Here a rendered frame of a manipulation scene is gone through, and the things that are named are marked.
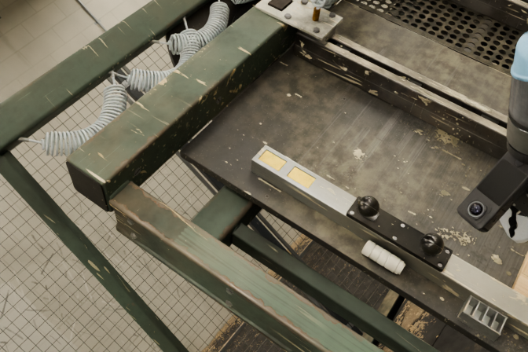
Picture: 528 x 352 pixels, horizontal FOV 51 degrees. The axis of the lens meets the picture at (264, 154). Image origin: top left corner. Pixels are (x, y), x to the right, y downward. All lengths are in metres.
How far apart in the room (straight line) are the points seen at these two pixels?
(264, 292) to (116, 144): 0.39
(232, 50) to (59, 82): 0.55
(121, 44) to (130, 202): 0.74
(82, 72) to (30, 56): 4.28
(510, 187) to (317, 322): 0.38
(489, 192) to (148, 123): 0.64
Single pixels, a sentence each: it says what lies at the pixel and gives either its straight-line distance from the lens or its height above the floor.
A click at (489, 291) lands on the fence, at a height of 1.28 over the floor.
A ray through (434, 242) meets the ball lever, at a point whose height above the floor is 1.45.
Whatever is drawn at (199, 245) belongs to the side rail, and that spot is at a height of 1.68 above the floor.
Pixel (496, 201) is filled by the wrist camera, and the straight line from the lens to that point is 0.78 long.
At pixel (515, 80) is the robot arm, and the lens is 0.69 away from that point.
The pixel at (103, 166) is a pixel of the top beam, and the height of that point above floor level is 1.89.
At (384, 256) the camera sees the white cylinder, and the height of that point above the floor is 1.43.
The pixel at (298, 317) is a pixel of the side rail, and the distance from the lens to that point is 0.95.
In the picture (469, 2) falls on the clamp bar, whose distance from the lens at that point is 1.70.
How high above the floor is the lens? 1.86
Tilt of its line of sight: 8 degrees down
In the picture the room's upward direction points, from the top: 42 degrees counter-clockwise
